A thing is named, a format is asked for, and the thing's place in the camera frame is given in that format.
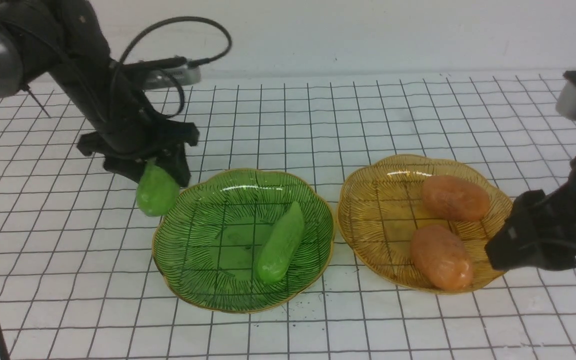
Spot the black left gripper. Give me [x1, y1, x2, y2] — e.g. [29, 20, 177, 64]
[77, 120, 200, 188]

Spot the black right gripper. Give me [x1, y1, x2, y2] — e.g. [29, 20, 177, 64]
[485, 190, 576, 272]

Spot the green cucumber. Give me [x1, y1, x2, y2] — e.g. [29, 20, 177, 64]
[255, 202, 306, 284]
[135, 159, 180, 217]

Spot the orange potato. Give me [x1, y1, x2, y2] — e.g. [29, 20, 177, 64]
[410, 224, 474, 292]
[421, 175, 490, 223]

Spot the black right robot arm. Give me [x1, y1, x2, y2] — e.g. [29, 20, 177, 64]
[485, 157, 576, 272]

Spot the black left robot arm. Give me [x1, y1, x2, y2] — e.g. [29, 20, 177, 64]
[0, 0, 206, 188]

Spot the green glass plate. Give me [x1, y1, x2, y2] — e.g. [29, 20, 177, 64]
[151, 168, 336, 313]

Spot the amber glass plate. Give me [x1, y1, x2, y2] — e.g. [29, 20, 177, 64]
[337, 153, 512, 294]

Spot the black camera cable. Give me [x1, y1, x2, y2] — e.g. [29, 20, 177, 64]
[110, 16, 233, 119]

